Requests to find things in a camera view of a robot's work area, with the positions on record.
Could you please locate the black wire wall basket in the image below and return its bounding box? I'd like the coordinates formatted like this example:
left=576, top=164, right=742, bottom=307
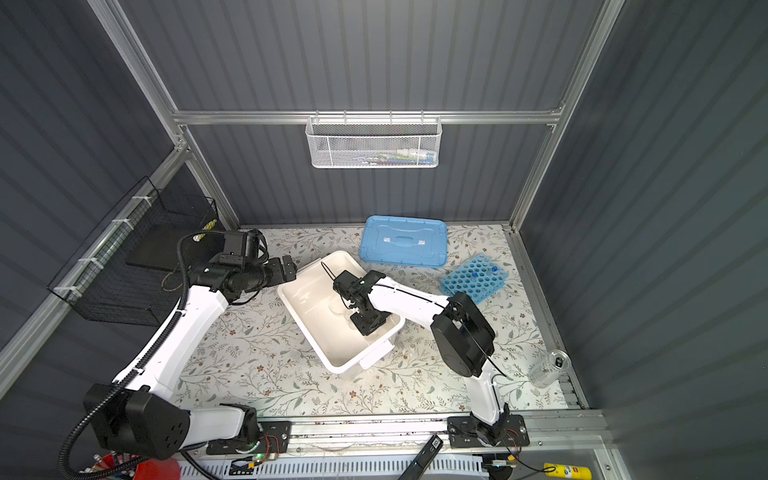
left=48, top=174, right=223, bottom=327

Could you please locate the white plastic storage bin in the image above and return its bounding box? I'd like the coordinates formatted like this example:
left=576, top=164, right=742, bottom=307
left=277, top=250, right=406, bottom=379

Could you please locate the black flat device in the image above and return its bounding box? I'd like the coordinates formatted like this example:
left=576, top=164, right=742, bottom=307
left=399, top=434, right=444, bottom=480

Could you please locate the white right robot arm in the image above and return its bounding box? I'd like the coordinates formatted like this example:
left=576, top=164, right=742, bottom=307
left=332, top=270, right=530, bottom=451

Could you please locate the white wire mesh basket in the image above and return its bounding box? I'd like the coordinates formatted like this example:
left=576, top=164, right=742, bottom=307
left=305, top=119, right=443, bottom=169

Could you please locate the blue plastic box lid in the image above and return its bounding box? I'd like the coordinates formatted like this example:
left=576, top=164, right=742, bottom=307
left=359, top=215, right=448, bottom=268

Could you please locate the blue test tube rack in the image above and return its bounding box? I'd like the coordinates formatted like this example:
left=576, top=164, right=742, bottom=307
left=439, top=254, right=509, bottom=304

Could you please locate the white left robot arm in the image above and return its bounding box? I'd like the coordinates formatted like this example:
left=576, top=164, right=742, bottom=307
left=57, top=229, right=296, bottom=479

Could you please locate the red cup of pens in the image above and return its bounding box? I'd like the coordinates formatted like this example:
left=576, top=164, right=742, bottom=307
left=83, top=453, right=181, bottom=480

